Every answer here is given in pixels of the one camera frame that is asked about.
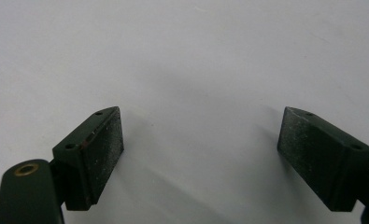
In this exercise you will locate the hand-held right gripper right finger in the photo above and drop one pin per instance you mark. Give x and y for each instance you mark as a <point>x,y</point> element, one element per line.
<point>322,161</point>

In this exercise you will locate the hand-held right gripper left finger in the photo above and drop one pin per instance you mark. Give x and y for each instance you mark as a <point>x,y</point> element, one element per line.
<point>92,161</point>

